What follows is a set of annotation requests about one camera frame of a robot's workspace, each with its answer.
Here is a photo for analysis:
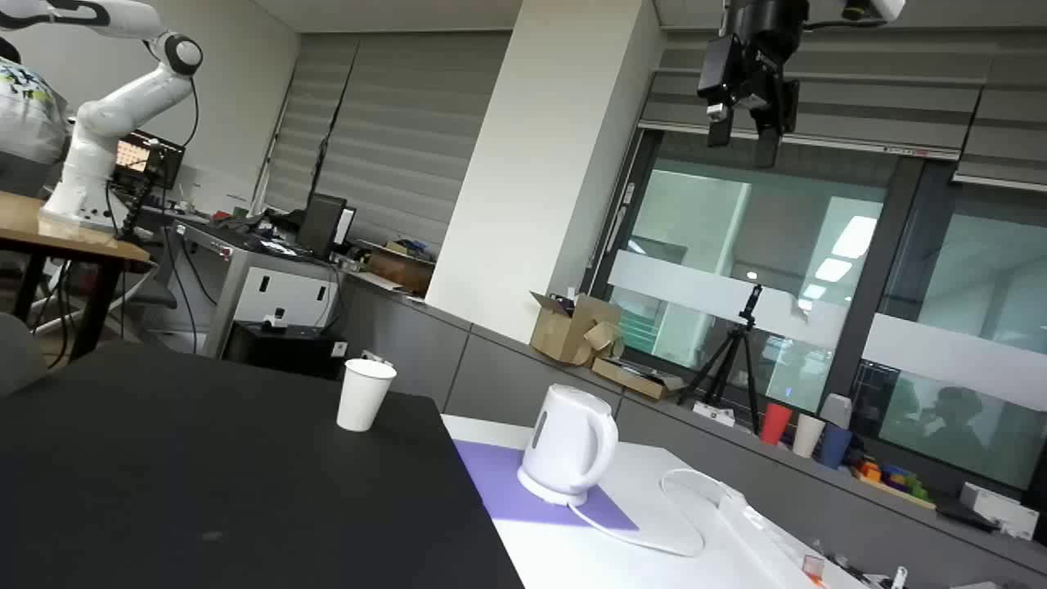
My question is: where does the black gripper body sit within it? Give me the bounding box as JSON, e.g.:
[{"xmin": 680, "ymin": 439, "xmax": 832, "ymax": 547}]
[{"xmin": 698, "ymin": 0, "xmax": 814, "ymax": 118}]

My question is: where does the white power strip adapter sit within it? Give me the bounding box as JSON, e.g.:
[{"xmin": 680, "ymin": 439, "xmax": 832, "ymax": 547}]
[{"xmin": 713, "ymin": 493, "xmax": 846, "ymax": 589}]

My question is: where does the open cardboard box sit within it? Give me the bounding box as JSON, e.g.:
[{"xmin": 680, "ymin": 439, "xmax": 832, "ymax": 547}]
[{"xmin": 527, "ymin": 288, "xmax": 624, "ymax": 371}]

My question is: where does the flat cardboard piece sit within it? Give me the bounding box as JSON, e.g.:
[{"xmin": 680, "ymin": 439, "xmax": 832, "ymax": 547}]
[{"xmin": 588, "ymin": 357, "xmax": 672, "ymax": 402}]

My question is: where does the red cup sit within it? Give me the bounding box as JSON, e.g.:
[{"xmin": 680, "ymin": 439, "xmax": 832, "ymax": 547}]
[{"xmin": 755, "ymin": 401, "xmax": 796, "ymax": 450}]

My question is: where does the white plastic cup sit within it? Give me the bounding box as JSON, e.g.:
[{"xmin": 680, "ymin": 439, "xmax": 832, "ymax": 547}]
[{"xmin": 788, "ymin": 412, "xmax": 827, "ymax": 463}]

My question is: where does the blue cup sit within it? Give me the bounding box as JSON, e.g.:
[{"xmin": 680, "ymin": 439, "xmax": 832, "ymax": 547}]
[{"xmin": 814, "ymin": 424, "xmax": 858, "ymax": 471}]

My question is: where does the white electric kettle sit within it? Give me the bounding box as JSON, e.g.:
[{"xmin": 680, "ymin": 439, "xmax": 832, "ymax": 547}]
[{"xmin": 515, "ymin": 381, "xmax": 622, "ymax": 509}]

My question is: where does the black monitor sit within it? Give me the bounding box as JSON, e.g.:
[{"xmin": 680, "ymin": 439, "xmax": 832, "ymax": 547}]
[{"xmin": 294, "ymin": 190, "xmax": 355, "ymax": 262}]

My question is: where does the purple mat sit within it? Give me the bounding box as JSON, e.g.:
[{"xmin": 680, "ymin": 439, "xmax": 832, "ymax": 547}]
[{"xmin": 453, "ymin": 439, "xmax": 641, "ymax": 537}]

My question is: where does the white paper cup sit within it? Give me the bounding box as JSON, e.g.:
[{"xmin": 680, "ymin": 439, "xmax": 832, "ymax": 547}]
[{"xmin": 334, "ymin": 357, "xmax": 399, "ymax": 436}]

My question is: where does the grey metal cabinet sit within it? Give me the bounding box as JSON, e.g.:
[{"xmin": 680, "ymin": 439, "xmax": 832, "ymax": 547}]
[{"xmin": 175, "ymin": 224, "xmax": 344, "ymax": 363}]

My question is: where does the wooden table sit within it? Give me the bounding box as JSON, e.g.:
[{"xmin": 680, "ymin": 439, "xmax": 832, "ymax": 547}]
[{"xmin": 0, "ymin": 190, "xmax": 158, "ymax": 363}]

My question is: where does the patterned grey bag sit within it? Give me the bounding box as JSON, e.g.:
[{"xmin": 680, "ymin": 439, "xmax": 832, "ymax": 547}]
[{"xmin": 0, "ymin": 56, "xmax": 73, "ymax": 175}]

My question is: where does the black camera tripod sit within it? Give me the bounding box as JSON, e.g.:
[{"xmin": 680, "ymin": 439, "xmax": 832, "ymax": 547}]
[{"xmin": 673, "ymin": 281, "xmax": 770, "ymax": 436}]

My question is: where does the grey partition wall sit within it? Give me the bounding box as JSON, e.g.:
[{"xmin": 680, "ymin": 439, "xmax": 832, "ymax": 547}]
[{"xmin": 330, "ymin": 271, "xmax": 1047, "ymax": 585}]

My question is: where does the white power cable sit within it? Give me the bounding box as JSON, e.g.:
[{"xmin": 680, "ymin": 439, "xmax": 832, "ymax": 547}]
[{"xmin": 565, "ymin": 466, "xmax": 755, "ymax": 561}]

